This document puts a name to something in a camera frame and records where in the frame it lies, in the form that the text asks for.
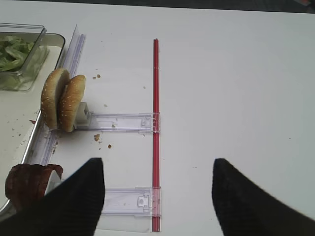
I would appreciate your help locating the white pusher block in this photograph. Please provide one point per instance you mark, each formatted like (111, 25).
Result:
(83, 116)

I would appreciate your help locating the rear sesame bun top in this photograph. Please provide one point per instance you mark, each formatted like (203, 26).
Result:
(69, 102)

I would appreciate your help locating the green lettuce in container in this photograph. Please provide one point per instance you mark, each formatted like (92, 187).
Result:
(13, 52)

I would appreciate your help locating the clear plastic salad container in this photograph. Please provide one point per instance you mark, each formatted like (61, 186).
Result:
(24, 77)

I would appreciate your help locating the stack of meat patties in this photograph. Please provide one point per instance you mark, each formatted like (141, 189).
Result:
(26, 184)

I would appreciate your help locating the clear divider rail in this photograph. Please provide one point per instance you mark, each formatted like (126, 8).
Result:
(139, 202)
(140, 123)

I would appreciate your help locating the sesame bun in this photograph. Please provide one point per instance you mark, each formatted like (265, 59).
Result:
(69, 102)
(52, 90)

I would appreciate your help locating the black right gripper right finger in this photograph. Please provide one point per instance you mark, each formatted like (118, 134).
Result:
(244, 209)

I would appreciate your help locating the right red strip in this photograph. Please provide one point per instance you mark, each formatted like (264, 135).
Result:
(156, 161)

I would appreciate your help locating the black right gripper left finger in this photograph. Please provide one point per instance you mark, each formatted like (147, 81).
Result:
(71, 209)

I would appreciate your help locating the front sesame bun top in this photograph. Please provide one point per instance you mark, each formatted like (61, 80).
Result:
(52, 90)

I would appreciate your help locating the clear right upper divider rail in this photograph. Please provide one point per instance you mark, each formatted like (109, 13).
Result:
(140, 123)

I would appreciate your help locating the clear right lower divider rail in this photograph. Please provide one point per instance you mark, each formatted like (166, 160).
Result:
(139, 202)

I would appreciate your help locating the metal tray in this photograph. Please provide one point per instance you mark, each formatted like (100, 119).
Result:
(18, 112)

